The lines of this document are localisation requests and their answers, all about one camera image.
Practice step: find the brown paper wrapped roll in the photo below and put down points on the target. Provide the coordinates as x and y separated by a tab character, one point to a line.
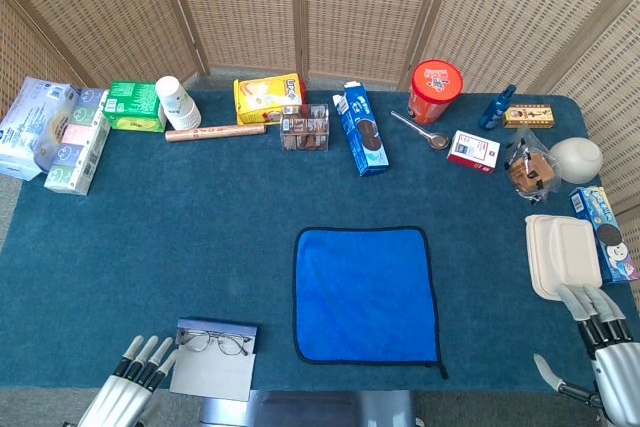
215	132

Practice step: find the metal spoon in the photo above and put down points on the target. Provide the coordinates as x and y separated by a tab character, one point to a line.
440	141

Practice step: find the clear bag of biscuits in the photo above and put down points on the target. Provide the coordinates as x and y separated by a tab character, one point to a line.
532	169

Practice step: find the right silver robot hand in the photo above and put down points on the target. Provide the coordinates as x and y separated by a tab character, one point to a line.
620	382

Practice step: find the wicker folding screen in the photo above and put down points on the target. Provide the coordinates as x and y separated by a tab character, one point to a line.
240	7

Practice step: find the green tissue pack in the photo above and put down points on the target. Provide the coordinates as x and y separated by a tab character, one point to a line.
132	102

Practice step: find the blue cloth black trim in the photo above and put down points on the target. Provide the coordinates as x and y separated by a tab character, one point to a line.
365	297

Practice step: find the yellow bread package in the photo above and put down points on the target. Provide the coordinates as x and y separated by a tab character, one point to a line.
265	94

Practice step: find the yellow brown small box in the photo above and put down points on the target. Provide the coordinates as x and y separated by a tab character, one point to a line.
530	116

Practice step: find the clear box brown cookies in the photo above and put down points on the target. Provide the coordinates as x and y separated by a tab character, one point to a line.
305	129

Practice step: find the white upturned bowl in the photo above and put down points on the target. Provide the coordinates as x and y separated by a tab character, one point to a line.
577	159

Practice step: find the orange instant noodle tub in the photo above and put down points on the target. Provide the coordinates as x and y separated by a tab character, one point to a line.
435	82

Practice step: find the blue cartoon cookie box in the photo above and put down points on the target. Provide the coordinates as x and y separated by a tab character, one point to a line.
605	227

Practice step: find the beige takeout container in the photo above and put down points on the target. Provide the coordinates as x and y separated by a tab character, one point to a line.
565	257

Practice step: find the blue spray bottle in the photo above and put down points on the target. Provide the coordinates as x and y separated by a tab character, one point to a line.
495	109

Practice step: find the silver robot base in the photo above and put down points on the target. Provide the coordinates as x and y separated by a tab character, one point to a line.
325	409

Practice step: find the blue glasses case grey lining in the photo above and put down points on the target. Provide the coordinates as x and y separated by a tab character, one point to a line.
210	377

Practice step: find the red white small box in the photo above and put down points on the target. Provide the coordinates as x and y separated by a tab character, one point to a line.
472	152

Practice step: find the white paper cup stack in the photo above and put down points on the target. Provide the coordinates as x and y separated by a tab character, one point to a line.
177	102

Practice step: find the long blue cookie box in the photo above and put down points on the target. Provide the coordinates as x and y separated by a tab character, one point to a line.
365	142

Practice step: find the wire-frame eyeglasses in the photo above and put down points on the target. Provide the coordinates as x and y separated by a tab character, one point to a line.
227	344

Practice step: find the pastel tissue multipack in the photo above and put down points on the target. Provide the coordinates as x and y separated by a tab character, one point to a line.
75	157

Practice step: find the pale blue tissue bag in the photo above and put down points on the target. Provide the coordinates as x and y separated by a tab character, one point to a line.
30	127

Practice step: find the teal table carpet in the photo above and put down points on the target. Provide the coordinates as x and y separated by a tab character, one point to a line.
125	227

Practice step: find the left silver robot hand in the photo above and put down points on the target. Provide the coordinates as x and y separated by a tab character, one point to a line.
117	402

